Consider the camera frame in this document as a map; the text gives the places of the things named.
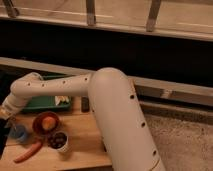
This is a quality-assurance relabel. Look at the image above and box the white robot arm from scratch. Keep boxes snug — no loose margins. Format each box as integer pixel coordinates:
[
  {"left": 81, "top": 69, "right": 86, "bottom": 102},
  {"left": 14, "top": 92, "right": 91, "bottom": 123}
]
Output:
[{"left": 0, "top": 68, "right": 166, "bottom": 171}]

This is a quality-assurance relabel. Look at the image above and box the orange fruit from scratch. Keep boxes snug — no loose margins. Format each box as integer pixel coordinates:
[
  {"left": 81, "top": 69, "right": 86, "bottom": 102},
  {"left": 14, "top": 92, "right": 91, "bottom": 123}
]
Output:
[{"left": 42, "top": 117, "right": 56, "bottom": 131}]

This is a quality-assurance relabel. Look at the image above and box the red bowl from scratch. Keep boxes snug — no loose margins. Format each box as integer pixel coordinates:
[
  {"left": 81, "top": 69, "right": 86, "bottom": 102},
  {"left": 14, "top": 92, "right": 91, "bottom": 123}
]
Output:
[{"left": 32, "top": 111, "right": 60, "bottom": 136}]

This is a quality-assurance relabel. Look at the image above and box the orange carrot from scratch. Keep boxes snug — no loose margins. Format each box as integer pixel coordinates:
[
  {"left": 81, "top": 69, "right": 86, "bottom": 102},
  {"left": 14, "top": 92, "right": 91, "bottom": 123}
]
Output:
[{"left": 14, "top": 141, "right": 43, "bottom": 163}]

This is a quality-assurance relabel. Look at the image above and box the maroon pan with black handle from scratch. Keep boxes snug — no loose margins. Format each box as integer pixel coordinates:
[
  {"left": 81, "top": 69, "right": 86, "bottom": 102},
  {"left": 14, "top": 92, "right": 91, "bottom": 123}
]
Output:
[{"left": 81, "top": 97, "right": 90, "bottom": 112}]

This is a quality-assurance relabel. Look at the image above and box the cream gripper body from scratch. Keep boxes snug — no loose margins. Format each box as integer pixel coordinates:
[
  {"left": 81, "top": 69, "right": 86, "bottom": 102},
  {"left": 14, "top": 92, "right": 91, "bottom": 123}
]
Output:
[{"left": 0, "top": 97, "right": 21, "bottom": 120}]

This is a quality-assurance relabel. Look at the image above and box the wooden table board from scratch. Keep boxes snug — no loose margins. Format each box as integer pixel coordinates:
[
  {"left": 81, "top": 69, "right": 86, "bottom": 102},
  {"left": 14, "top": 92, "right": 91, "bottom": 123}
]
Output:
[{"left": 0, "top": 98, "right": 111, "bottom": 171}]

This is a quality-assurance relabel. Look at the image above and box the green plastic tray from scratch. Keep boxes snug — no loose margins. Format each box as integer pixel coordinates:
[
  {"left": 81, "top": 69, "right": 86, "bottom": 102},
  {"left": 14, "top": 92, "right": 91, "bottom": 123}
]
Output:
[{"left": 20, "top": 74, "right": 75, "bottom": 113}]

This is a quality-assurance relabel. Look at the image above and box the silver metal fork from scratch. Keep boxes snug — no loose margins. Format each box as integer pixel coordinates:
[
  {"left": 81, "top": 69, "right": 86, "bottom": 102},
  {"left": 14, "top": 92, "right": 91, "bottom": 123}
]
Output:
[{"left": 10, "top": 117, "right": 17, "bottom": 132}]

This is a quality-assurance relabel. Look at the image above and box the white cup with dark grapes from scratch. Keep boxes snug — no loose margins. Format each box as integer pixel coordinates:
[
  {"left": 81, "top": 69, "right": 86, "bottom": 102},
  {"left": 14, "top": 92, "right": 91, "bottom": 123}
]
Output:
[{"left": 47, "top": 132, "right": 69, "bottom": 153}]

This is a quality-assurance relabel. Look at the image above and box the blue plastic cup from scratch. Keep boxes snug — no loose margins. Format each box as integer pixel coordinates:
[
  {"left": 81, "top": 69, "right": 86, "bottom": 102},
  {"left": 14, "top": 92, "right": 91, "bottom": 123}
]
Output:
[{"left": 9, "top": 125, "right": 28, "bottom": 143}]

